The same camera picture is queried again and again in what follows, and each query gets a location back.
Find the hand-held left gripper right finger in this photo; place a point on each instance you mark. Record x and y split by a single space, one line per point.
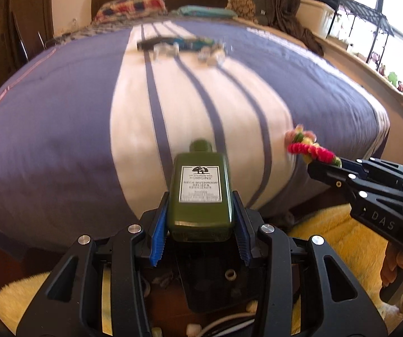
242 235

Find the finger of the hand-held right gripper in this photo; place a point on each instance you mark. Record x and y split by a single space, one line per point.
334 177
384 172

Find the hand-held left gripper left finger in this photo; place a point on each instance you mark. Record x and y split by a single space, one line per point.
159 235

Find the pink and yellow flower garland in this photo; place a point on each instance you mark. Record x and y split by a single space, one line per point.
310 149

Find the green bottle with white label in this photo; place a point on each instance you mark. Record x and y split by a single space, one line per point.
201 217

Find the small items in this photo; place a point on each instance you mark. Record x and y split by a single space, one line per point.
212 54

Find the clear plastic wrapper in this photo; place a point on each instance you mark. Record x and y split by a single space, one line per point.
166 50

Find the teal snack packet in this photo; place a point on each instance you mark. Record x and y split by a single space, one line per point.
196 43

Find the yellow fluffy rug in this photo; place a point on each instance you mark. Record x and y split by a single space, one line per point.
327 224

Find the green frog plush toy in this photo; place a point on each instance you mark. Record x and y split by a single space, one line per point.
393 78

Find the purple monkey plush toy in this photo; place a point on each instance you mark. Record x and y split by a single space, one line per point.
374 58

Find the blue and white striped blanket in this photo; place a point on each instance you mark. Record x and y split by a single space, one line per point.
64 130

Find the black folding rack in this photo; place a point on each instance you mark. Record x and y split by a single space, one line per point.
366 12

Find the white storage box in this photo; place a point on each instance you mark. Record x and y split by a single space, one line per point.
317 15

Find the brown curtain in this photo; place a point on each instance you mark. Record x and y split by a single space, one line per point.
285 0

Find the floral patterned backpack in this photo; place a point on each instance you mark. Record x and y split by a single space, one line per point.
245 7

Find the teal pillow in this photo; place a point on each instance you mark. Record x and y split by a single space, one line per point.
205 11

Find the zebra striped bed sheet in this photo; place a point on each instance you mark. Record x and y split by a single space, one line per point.
75 35

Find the red and blue plaid pillow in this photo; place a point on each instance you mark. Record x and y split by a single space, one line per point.
131 8

